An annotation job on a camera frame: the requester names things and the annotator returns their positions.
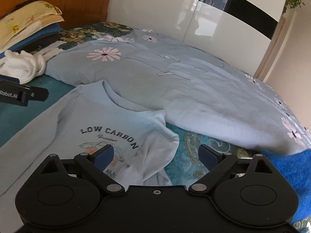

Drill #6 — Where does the yellow patterned pillow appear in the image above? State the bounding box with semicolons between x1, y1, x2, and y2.
1;1;64;52

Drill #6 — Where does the white towel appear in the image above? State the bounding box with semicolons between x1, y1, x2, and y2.
1;50;46;84

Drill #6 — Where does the green hanging plant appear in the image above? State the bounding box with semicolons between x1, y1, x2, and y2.
282;0;305;15

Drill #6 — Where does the wooden door frame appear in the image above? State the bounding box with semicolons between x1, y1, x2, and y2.
254;16;287;81

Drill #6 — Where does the white glossy wardrobe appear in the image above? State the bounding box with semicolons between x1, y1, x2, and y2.
107;0;285;75

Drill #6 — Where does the light blue floral quilt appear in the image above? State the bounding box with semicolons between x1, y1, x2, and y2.
46;29;310;154

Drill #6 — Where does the blue folded cloth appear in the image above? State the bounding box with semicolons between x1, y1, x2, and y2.
1;23;63;58

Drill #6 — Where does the blue and white sweater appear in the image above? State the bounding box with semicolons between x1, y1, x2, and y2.
262;149;311;223

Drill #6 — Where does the light blue printed shirt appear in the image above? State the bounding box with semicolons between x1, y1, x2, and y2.
1;81;179;193

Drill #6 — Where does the teal floral bed blanket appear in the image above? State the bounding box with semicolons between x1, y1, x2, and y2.
0;21;311;231

